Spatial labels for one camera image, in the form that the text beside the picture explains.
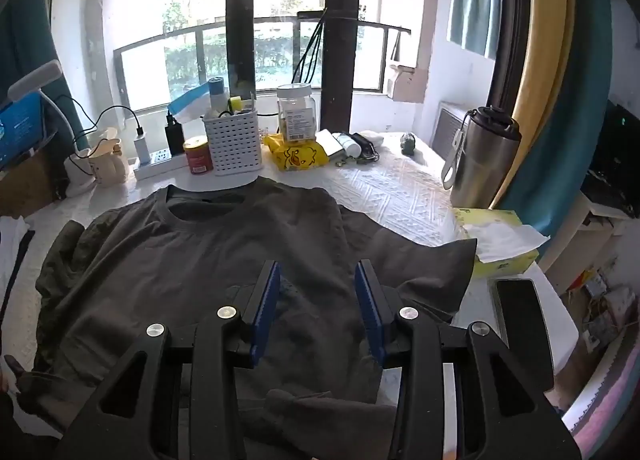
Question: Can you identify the dark grey t-shirt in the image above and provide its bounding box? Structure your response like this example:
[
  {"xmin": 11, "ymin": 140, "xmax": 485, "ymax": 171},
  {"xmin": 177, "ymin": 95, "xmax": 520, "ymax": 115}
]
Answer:
[{"xmin": 17, "ymin": 178, "xmax": 476, "ymax": 459}]

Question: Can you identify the yellow tissue box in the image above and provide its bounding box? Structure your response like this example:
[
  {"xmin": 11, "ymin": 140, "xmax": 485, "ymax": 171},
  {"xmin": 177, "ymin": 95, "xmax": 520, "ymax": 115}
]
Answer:
[{"xmin": 452, "ymin": 208, "xmax": 550, "ymax": 279}]

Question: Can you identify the black smartphone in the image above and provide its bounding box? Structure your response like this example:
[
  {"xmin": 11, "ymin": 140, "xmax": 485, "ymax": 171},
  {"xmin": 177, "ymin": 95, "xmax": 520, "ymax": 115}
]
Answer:
[{"xmin": 494, "ymin": 278, "xmax": 554, "ymax": 392}]

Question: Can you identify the keys and black pouch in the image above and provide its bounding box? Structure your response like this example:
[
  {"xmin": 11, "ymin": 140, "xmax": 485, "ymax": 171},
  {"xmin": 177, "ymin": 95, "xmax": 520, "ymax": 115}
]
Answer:
[{"xmin": 316, "ymin": 130, "xmax": 380, "ymax": 166}]

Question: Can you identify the yellow duck snack bag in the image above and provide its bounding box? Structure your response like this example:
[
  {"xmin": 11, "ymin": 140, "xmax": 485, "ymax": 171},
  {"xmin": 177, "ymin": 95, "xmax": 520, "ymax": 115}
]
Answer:
[{"xmin": 264, "ymin": 134, "xmax": 329, "ymax": 171}]

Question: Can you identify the red tin can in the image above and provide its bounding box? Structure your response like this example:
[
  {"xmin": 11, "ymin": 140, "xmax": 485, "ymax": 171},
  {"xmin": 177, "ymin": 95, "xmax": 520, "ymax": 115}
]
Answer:
[{"xmin": 183, "ymin": 135, "xmax": 213, "ymax": 175}]

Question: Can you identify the small dark figurine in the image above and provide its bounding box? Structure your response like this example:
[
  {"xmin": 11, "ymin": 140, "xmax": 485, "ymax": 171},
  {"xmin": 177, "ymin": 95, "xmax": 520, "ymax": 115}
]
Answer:
[{"xmin": 400, "ymin": 133, "xmax": 416, "ymax": 157}]

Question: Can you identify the white perforated plastic basket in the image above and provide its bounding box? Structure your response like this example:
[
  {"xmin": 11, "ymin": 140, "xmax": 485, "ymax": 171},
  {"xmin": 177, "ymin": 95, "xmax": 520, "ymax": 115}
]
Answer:
[{"xmin": 202, "ymin": 110, "xmax": 262, "ymax": 176}]

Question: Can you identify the white power strip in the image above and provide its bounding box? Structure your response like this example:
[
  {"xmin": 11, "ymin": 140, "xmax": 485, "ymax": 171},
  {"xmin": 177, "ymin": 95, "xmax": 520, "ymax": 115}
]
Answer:
[{"xmin": 134, "ymin": 149, "xmax": 188, "ymax": 180}]

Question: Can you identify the black power adapter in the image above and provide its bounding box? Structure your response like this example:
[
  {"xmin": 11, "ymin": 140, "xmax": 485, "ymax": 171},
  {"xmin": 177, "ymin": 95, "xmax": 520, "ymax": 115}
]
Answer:
[{"xmin": 165, "ymin": 112, "xmax": 184, "ymax": 157}]

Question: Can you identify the clear jar white lid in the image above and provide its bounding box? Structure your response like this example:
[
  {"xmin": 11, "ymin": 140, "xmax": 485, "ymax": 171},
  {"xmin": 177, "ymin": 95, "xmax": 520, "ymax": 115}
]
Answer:
[{"xmin": 276, "ymin": 83, "xmax": 317, "ymax": 144}]

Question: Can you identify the white usb charger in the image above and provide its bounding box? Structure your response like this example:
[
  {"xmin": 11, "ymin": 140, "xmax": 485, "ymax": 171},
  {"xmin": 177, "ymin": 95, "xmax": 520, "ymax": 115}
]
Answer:
[{"xmin": 134, "ymin": 126, "xmax": 151, "ymax": 165}]

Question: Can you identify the cream cartoon mug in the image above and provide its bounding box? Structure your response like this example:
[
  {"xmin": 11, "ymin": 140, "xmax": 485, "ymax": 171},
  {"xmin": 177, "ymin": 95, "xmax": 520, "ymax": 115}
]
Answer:
[{"xmin": 88, "ymin": 128, "xmax": 129, "ymax": 187}]

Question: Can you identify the blue white pack in basket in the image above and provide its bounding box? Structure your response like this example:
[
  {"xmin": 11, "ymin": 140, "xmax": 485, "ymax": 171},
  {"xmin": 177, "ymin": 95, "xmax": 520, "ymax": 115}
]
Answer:
[{"xmin": 168, "ymin": 76, "xmax": 229, "ymax": 123}]

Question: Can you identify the white desk lamp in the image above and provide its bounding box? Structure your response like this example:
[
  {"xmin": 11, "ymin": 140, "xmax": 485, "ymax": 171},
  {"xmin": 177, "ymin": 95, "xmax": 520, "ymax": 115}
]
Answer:
[{"xmin": 8, "ymin": 59, "xmax": 96, "ymax": 198}]

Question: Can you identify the white garment black trim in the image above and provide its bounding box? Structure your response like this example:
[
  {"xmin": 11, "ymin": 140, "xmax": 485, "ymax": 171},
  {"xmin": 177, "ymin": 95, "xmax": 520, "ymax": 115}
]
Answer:
[{"xmin": 0, "ymin": 216, "xmax": 35, "ymax": 320}]

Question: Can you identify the brown cardboard box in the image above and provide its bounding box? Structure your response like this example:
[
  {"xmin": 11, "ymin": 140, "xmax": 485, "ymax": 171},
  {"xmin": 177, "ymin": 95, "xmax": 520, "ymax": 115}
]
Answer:
[{"xmin": 0, "ymin": 149, "xmax": 65, "ymax": 217}]

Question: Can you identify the blue screen tablet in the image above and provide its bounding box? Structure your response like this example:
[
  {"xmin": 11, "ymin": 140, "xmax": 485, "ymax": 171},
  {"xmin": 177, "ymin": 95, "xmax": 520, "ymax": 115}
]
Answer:
[{"xmin": 0, "ymin": 93, "xmax": 43, "ymax": 168}]

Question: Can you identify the hanging teal towel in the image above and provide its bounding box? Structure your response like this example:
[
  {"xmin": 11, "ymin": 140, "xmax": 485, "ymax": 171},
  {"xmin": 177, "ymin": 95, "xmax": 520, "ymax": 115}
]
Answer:
[{"xmin": 447, "ymin": 0, "xmax": 502, "ymax": 60}]

